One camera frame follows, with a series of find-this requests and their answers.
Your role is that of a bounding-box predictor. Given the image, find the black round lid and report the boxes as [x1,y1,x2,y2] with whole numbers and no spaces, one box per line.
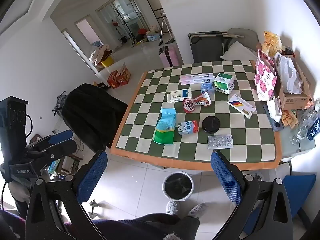
[202,116,221,133]

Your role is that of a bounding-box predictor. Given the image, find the blue stool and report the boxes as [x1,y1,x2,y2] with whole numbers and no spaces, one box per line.
[244,174,317,233]

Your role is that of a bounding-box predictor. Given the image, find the pile of clothes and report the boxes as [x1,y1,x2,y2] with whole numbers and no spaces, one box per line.
[89,44,113,67]

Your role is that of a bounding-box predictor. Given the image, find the green white carton box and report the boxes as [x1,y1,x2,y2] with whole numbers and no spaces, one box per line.
[214,72,235,95]

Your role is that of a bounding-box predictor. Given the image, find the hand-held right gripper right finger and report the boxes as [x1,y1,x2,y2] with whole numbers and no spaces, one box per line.
[210,150,293,240]

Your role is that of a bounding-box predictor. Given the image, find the blue label water bottle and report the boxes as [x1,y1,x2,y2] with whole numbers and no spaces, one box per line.
[307,97,320,140]

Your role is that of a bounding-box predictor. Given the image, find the yellow bucket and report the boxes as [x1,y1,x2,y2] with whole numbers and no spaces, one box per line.
[101,56,114,68]

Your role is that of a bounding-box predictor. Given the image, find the pink suitcase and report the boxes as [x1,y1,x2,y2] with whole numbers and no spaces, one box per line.
[159,45,183,68]

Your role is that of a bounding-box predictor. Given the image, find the orange snack packet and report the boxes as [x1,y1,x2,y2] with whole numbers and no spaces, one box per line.
[281,109,299,128]

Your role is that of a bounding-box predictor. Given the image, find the grey fluffy slipper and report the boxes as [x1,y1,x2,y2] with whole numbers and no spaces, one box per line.
[187,203,207,218]
[166,201,180,215]

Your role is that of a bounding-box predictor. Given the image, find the white blue medicine box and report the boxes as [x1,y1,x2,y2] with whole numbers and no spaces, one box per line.
[167,89,192,103]

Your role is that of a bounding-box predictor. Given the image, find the yellow snack bag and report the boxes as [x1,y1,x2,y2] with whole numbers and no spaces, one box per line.
[261,31,282,57]

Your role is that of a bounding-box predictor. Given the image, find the metal dumbbell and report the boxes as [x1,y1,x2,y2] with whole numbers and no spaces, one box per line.
[88,199,101,219]

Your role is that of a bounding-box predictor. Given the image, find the aluminium ladder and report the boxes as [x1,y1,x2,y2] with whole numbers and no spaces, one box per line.
[159,9,173,47]

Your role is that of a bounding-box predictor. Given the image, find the silver blister pack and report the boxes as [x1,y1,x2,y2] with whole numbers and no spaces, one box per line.
[207,134,234,150]

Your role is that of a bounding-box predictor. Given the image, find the blue green tissue pack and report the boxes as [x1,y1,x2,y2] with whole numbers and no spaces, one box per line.
[153,108,177,145]

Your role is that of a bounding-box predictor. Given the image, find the white plastic bag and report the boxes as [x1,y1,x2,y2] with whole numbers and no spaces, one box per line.
[274,52,303,94]

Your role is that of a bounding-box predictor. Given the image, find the red white snack wrapper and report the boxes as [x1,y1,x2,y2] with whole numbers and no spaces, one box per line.
[183,92,212,113]

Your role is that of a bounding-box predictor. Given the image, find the grey chair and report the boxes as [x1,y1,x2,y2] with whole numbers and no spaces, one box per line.
[226,28,260,52]

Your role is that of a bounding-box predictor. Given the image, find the green white checkered tablecloth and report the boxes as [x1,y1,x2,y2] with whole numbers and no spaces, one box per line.
[111,60,282,171]

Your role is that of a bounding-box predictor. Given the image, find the white trash bin black liner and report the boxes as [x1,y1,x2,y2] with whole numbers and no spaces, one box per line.
[162,171,194,202]

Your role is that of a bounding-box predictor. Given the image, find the small blue packet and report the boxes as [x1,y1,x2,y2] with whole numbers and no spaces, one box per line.
[201,82,215,97]

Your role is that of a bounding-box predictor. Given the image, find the black chair with jacket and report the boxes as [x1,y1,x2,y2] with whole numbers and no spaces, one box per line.
[61,84,128,153]

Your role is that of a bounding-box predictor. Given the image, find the pink white long box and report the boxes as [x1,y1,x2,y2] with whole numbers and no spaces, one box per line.
[180,73,216,85]

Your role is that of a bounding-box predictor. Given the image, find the clear plastic water bottle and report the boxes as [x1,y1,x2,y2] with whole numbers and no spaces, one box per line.
[290,105,316,145]

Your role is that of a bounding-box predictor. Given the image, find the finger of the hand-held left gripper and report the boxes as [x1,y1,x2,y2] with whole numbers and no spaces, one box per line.
[27,129,73,153]
[37,140,78,166]

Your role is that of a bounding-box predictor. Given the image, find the white pillow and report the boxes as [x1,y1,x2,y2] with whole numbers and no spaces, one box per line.
[220,41,259,61]

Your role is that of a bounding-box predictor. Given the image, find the grey folding bed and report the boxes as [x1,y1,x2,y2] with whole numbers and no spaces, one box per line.
[188,31,244,63]

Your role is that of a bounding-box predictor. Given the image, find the dark blue flat case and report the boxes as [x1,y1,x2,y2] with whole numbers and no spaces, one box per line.
[263,104,284,132]

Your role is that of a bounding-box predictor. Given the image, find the crumpled white tissue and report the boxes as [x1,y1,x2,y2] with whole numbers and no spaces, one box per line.
[266,96,283,123]

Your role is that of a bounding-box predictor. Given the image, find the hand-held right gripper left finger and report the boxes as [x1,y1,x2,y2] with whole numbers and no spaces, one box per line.
[25,151,108,240]

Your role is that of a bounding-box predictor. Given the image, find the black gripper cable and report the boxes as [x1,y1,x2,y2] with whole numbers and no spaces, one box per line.
[24,114,34,142]

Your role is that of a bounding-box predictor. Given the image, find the pink floral paper bag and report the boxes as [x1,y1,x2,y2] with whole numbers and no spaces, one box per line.
[254,49,278,102]

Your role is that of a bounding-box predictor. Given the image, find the white box with colour stripes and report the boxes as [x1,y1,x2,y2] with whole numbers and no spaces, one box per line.
[227,94,256,118]

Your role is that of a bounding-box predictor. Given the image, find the person's legs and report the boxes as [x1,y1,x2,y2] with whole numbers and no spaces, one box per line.
[62,212,200,240]

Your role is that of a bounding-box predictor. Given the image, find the brown cardboard box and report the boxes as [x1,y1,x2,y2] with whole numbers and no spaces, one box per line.
[274,54,313,110]

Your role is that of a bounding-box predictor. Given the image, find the black coat rack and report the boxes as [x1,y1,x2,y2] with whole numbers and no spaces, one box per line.
[112,1,140,48]

